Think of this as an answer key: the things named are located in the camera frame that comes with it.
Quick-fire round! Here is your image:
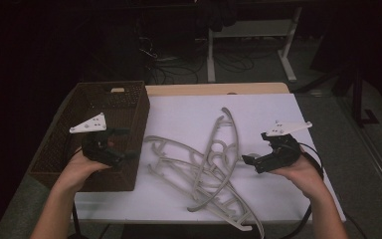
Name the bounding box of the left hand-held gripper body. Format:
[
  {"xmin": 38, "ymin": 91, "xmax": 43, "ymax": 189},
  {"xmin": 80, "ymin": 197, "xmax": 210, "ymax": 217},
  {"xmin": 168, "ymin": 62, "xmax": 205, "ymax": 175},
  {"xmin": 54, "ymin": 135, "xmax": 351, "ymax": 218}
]
[{"xmin": 69, "ymin": 112, "xmax": 131, "ymax": 167}]

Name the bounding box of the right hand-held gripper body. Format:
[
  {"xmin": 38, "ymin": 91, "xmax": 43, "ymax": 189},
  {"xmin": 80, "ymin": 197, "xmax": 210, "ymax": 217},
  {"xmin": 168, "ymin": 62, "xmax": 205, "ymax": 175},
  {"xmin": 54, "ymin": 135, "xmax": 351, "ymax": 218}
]
[{"xmin": 254, "ymin": 120, "xmax": 313, "ymax": 174}]

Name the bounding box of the brown woven basket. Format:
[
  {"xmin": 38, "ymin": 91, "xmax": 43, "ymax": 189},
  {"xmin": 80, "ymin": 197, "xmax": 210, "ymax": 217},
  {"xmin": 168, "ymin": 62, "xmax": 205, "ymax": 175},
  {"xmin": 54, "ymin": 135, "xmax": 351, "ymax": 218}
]
[{"xmin": 28, "ymin": 80, "xmax": 151, "ymax": 193}]

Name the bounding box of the grey plastic clothes hanger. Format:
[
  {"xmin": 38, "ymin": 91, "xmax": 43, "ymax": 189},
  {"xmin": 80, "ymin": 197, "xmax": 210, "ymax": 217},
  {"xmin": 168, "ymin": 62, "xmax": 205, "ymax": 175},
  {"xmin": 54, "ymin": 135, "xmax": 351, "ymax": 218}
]
[
  {"xmin": 143, "ymin": 134, "xmax": 266, "ymax": 239},
  {"xmin": 187, "ymin": 107, "xmax": 263, "ymax": 213}
]

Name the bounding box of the person's right hand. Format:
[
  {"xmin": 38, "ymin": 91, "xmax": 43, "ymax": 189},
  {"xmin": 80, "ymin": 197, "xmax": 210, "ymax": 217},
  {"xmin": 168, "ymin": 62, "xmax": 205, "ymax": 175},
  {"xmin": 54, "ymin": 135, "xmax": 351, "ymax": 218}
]
[{"xmin": 269, "ymin": 148, "xmax": 326, "ymax": 201}]

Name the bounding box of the person's left hand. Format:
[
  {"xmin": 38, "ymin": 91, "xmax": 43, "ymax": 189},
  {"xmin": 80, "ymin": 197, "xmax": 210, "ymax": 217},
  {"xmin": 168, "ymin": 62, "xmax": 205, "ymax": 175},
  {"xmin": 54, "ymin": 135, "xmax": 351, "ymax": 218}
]
[{"xmin": 53, "ymin": 149, "xmax": 113, "ymax": 194}]

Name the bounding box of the white table mat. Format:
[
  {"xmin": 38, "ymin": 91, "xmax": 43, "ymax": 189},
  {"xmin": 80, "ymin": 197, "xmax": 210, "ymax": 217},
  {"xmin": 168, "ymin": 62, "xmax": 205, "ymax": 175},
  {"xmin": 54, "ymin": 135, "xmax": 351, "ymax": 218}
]
[{"xmin": 71, "ymin": 93, "xmax": 347, "ymax": 224}]

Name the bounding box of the dark metal stand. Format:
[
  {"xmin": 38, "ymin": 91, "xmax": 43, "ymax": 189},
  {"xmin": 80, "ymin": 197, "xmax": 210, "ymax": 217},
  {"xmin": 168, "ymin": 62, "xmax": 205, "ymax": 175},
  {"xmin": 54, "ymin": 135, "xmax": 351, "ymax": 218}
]
[{"xmin": 350, "ymin": 64, "xmax": 381, "ymax": 127}]

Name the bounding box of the dark cloth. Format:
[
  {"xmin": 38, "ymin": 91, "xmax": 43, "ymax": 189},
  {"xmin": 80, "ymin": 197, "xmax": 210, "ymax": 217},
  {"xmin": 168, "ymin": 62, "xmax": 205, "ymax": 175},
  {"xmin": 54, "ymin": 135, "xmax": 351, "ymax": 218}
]
[{"xmin": 195, "ymin": 0, "xmax": 241, "ymax": 33}]

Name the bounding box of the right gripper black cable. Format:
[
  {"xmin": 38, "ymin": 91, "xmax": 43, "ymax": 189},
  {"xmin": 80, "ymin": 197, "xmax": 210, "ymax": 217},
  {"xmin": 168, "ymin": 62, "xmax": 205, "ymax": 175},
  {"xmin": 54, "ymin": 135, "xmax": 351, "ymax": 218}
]
[{"xmin": 280, "ymin": 141, "xmax": 325, "ymax": 239}]

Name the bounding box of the tangle of black floor cables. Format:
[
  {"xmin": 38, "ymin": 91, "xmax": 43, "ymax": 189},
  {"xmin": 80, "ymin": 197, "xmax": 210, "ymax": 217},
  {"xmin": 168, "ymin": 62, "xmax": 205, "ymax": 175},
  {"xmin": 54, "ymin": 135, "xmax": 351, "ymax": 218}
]
[{"xmin": 135, "ymin": 18, "xmax": 210, "ymax": 86}]

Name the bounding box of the white metal desk frame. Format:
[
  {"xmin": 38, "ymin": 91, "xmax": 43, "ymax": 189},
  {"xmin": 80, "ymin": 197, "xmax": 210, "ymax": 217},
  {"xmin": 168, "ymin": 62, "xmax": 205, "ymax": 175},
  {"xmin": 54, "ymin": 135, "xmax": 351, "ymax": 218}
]
[{"xmin": 206, "ymin": 6, "xmax": 303, "ymax": 84}]

